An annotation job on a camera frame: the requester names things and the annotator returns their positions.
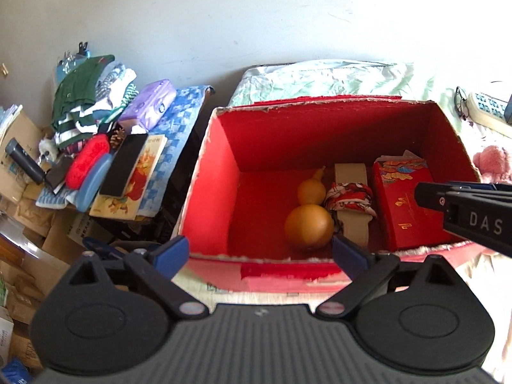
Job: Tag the white power strip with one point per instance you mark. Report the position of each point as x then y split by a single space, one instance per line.
488 112

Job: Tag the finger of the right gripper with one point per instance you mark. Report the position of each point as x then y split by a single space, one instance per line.
481 186
437 196

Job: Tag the black phone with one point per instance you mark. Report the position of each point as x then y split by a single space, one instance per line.
123 165

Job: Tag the red fuzzy case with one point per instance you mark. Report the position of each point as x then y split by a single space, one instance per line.
94 149

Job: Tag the yellow gourd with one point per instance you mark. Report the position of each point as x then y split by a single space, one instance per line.
310 226

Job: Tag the blue checkered cloth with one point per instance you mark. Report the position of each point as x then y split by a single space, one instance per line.
176 124

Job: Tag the folded green striped clothes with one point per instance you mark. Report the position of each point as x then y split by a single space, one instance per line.
93 93

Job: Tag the blue glasses case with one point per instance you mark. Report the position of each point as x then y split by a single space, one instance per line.
92 182

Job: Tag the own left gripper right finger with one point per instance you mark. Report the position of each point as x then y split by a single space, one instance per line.
371 274

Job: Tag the purple pencil case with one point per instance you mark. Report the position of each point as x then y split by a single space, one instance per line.
143 113

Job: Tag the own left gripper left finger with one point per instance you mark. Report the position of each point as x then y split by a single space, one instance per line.
132 285

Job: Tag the red envelope pack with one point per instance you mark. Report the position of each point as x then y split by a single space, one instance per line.
407 225

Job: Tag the red cardboard box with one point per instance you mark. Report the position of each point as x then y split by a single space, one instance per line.
276 180

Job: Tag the pink plush toy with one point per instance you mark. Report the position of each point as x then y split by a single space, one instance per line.
494 165

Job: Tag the black cylinder bottle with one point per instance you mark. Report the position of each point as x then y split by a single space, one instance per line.
25 162

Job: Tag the brown pine cone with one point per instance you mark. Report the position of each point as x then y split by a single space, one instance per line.
116 137

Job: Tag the light green bed sheet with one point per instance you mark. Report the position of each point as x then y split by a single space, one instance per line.
410 81

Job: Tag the black eyeglasses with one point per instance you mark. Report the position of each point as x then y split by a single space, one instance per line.
460 103

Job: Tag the Winnie the Pooh book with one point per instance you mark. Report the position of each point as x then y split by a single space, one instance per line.
127 206

